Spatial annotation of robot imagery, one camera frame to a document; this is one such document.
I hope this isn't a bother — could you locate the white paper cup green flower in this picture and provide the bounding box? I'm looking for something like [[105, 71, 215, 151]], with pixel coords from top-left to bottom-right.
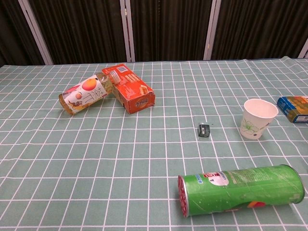
[[239, 98, 279, 140]]

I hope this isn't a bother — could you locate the orange cracker box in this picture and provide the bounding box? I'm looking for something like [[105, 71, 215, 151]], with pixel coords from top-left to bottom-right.
[[101, 63, 156, 115]]

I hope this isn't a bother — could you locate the small black pencil sharpener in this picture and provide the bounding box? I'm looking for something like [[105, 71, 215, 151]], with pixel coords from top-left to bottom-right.
[[198, 123, 211, 139]]

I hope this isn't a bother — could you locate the green checkered tablecloth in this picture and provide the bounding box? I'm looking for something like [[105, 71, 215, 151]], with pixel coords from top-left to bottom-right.
[[0, 56, 308, 231]]

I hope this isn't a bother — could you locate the peach tea plastic bottle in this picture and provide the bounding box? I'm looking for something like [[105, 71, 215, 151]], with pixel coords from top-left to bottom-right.
[[58, 70, 121, 116]]

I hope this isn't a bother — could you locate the green chip can red lid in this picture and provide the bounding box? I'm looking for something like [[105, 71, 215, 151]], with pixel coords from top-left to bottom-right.
[[177, 164, 306, 218]]

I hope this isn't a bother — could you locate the blue yellow snack box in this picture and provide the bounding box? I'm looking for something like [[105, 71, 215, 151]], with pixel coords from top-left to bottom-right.
[[276, 95, 308, 124]]

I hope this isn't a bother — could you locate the white folding screen frame post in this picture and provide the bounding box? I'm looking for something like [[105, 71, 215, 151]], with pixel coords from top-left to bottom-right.
[[298, 38, 308, 59], [119, 0, 136, 62], [203, 0, 222, 61], [18, 0, 54, 65]]

